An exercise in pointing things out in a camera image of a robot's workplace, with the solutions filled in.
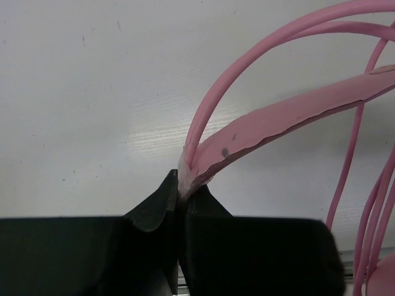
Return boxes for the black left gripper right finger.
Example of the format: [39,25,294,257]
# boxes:
[180,186,344,295]

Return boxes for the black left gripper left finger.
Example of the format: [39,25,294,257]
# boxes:
[1,170,178,295]

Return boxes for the pink headphones with cable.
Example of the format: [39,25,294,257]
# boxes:
[178,1,394,295]

